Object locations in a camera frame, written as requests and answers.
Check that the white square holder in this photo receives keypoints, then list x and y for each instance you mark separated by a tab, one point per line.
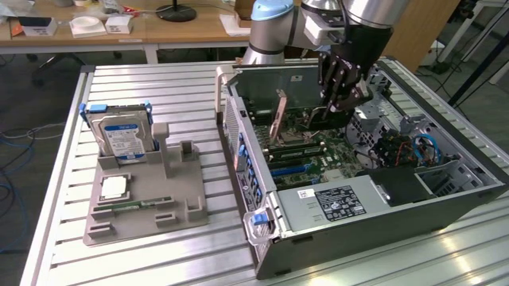
88	28

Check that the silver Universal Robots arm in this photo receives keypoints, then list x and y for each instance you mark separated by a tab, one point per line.
269	35

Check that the RAM stick with white label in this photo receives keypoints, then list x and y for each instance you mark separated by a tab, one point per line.
260	112

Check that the grey power supply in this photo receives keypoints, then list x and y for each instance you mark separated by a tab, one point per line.
298	208

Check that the wooden cabinet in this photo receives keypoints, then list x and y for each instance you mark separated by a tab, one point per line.
424	29

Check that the grey sheet metal disk bay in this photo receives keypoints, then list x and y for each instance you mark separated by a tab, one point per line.
449	175

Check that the grey parts rack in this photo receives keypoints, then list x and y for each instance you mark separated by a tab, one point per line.
139	184

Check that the blue expansion slot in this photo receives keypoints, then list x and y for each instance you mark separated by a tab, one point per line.
291	170

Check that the blue case latch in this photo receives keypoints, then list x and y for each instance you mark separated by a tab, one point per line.
257	221

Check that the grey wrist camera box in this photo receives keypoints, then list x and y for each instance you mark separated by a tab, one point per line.
318	31

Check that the green motherboard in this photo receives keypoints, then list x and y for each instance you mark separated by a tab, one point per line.
322	155

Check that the black plastic shroud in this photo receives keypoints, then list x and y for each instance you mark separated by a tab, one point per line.
396	187

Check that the black RAM stick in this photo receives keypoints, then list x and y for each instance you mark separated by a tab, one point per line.
298	152

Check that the white paper stack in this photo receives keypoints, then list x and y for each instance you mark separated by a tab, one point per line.
233	26

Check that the perforated metal disk bay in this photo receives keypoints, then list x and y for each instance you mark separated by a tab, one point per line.
368	125

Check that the wooden desk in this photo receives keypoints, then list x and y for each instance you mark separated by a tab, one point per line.
179	29

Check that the hard disk in blue caddy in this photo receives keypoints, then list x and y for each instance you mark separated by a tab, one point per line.
119	134

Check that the dark open PC case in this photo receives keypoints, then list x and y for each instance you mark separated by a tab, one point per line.
358	244

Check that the small white box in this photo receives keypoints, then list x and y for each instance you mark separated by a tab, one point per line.
117	25

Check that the black round lamp base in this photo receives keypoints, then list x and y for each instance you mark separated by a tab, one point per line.
176	14

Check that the white floor box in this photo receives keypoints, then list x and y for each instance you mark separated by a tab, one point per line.
432	53

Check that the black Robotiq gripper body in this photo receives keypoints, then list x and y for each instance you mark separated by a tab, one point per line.
366	47

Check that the black chair base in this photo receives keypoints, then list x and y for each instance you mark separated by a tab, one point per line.
58	59

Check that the silver CPU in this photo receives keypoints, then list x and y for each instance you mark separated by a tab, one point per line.
112	187

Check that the white box with dark lid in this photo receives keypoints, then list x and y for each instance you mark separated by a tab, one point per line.
38	29

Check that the brown cardboard box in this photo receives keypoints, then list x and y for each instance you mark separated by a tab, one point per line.
241	9

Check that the black graphics card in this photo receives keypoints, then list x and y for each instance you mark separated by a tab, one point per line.
334	122

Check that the green RAM stick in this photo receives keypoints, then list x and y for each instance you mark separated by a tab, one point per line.
131	205

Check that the CPU socket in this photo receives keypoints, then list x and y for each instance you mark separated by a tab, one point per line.
290	137

